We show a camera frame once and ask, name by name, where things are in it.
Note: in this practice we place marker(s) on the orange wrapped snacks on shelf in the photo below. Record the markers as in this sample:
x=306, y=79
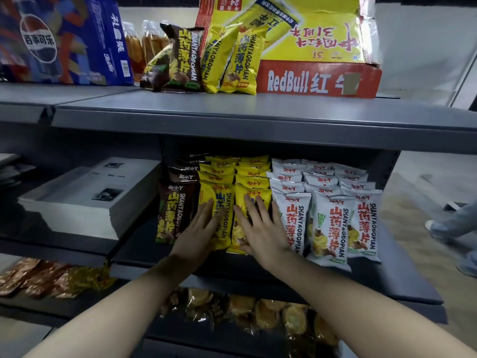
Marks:
x=89, y=281

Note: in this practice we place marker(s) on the dark grey metal shelf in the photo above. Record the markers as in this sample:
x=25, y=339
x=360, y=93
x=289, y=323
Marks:
x=261, y=123

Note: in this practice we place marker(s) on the red carton with white lettering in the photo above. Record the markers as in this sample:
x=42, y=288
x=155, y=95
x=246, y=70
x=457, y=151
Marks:
x=298, y=81

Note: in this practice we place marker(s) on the person's right hand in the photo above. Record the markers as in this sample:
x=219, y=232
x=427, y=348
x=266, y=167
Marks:
x=268, y=242

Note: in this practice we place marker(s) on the pile of wrapped pastries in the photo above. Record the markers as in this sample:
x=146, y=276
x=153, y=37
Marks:
x=253, y=313

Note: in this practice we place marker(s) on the person's left hand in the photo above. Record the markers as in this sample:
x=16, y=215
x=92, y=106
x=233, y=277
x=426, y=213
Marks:
x=197, y=242

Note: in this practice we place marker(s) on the pack of orange drink bottles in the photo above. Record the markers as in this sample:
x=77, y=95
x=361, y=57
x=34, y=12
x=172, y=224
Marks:
x=136, y=52

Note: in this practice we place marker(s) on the person's left forearm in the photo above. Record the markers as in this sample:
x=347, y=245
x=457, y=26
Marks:
x=119, y=316

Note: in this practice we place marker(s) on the pile of red-brown foil packets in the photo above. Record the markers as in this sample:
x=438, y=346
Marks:
x=30, y=277

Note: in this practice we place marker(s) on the blue drink carton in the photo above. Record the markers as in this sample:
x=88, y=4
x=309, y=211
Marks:
x=63, y=40

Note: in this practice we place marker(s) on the person's right forearm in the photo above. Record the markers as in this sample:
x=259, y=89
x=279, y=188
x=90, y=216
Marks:
x=372, y=313

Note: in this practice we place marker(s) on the white printed flat box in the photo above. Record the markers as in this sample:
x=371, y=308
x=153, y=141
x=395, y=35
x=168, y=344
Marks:
x=89, y=197

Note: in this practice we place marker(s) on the yellow printed carton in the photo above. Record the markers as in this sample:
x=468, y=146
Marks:
x=316, y=33

